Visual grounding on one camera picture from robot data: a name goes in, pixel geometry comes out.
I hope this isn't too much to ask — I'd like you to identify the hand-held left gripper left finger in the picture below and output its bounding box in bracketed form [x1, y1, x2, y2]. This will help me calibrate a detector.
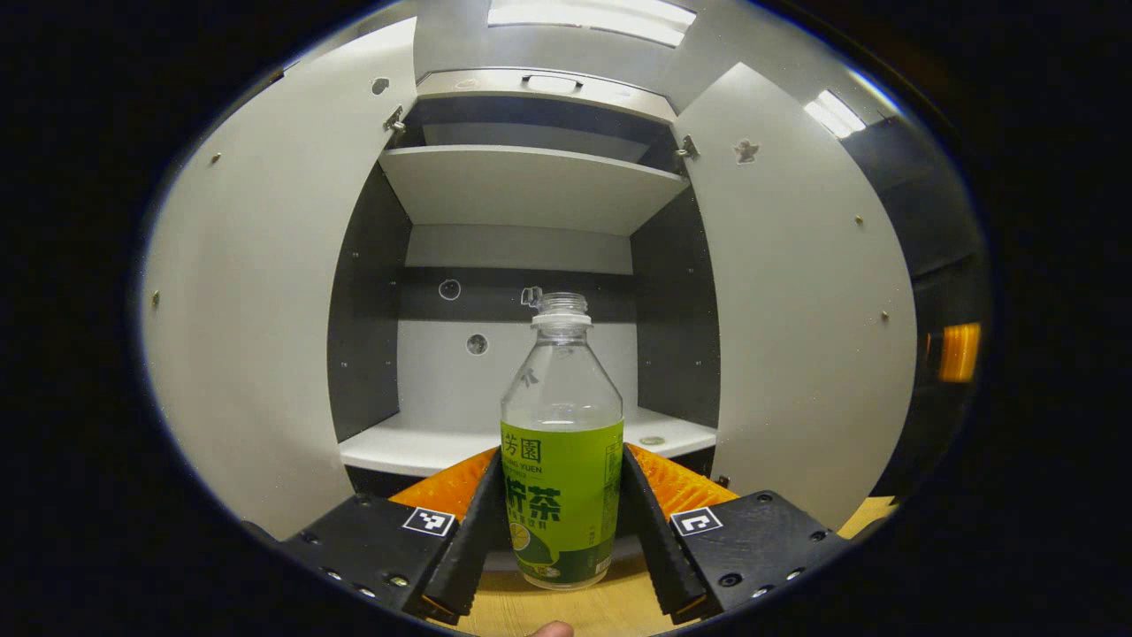
[281, 445, 507, 627]

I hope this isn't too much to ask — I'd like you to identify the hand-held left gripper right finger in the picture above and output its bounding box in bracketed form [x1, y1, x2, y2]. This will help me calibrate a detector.
[619, 442, 852, 625]

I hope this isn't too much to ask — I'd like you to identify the green label plastic bottle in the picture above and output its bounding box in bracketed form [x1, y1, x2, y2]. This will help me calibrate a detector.
[500, 292, 625, 592]

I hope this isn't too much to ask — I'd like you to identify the white cabinet door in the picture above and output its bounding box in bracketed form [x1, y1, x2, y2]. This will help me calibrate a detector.
[674, 62, 918, 532]
[141, 18, 418, 542]

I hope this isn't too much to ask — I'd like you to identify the white and grey cabinet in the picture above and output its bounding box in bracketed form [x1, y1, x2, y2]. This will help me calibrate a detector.
[327, 69, 722, 496]

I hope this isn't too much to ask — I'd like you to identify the rectangular ceiling light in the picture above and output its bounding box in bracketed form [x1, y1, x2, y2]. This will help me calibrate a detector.
[803, 88, 868, 140]

